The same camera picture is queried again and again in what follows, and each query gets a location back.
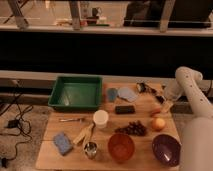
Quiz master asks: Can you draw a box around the black power cable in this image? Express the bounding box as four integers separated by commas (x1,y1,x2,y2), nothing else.
0,92,34,163

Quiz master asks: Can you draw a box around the wooden board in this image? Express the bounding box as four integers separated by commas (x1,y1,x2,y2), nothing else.
36,83,179,171

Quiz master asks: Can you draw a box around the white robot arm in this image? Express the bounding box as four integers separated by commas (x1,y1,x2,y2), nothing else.
163,66,213,171

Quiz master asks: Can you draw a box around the purple plastic bowl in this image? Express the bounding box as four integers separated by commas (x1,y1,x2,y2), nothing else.
152,134,181,167

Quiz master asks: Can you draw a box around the dark blue cloth piece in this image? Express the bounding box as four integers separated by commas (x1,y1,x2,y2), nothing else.
107,88,118,102

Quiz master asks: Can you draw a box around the black metal tool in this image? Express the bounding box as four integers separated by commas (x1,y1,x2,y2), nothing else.
136,82,165,103

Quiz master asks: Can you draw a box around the green plastic tray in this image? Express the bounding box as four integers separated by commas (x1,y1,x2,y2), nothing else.
48,76,102,112

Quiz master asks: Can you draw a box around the black power adapter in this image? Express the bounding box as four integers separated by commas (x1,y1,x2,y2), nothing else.
7,119,20,129

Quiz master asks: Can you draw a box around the small metal cup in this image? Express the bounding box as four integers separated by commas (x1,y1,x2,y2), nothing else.
84,142,97,159

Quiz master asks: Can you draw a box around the orange plastic bowl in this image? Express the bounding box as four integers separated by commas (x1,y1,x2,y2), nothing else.
107,133,135,163

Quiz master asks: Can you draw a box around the black rectangular block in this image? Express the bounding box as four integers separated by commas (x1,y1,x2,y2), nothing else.
115,105,135,114

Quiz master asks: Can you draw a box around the blue sponge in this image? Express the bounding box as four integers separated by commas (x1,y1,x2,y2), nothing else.
53,132,73,156

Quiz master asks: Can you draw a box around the yellow banana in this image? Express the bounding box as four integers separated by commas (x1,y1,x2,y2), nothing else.
73,124,94,146

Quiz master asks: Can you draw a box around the white paper cup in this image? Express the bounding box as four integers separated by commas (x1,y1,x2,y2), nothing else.
93,110,109,129

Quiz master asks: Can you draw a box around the metal fork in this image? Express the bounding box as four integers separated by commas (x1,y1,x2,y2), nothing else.
59,117,85,122

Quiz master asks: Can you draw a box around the yellow red apple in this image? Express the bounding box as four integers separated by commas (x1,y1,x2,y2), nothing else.
151,118,166,131

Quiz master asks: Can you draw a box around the red chili pepper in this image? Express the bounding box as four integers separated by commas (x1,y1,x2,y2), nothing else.
150,108,162,117

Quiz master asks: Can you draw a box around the dark grape bunch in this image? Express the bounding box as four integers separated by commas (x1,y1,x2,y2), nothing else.
115,121,147,136

